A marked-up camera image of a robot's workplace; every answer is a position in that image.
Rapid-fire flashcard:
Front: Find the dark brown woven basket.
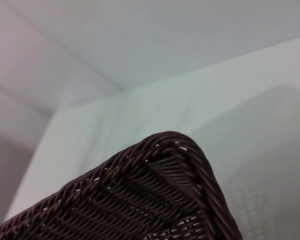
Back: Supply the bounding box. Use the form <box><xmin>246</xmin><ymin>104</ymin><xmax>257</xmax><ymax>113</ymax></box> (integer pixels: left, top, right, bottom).
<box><xmin>0</xmin><ymin>130</ymin><xmax>241</xmax><ymax>240</ymax></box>

